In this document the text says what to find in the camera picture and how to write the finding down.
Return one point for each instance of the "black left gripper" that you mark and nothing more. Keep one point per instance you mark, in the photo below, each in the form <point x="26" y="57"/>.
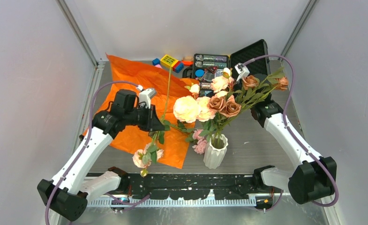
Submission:
<point x="153" y="123"/>

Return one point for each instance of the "small pink rose stem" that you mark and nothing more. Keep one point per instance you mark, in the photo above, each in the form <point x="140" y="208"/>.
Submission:
<point x="153" y="152"/>

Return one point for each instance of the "peach rose flower stem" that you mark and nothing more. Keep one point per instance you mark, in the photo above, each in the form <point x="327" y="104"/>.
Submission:
<point x="222" y="105"/>

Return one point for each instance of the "brown rose flower stem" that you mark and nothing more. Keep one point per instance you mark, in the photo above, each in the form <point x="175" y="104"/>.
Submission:
<point x="249" y="90"/>

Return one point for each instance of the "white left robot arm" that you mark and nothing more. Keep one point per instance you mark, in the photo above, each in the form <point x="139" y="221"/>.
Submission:
<point x="67" y="193"/>

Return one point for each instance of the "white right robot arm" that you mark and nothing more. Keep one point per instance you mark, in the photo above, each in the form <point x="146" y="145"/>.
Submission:
<point x="313" y="176"/>

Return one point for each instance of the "white ribbed vase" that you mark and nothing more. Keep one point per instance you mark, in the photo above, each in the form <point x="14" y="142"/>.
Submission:
<point x="214" y="156"/>

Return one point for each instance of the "pink carnation flower stem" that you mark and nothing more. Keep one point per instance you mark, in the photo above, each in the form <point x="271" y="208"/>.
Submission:
<point x="193" y="135"/>

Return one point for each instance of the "blue toy block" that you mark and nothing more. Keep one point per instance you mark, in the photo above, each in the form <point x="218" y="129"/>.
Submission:
<point x="156" y="61"/>

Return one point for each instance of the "yellow toy block house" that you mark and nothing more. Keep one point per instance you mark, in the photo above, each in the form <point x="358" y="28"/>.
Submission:
<point x="171" y="62"/>

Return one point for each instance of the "blue round poker chip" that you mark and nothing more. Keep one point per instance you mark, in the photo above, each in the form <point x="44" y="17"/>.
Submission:
<point x="199" y="73"/>

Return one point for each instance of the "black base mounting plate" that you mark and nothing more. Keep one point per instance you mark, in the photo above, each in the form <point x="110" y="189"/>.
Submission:
<point x="191" y="186"/>

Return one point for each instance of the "orange toy piece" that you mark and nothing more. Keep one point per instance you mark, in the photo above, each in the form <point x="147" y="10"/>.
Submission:
<point x="188" y="60"/>

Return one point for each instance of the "black open poker case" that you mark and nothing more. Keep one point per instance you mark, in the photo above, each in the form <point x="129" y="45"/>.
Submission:
<point x="213" y="65"/>

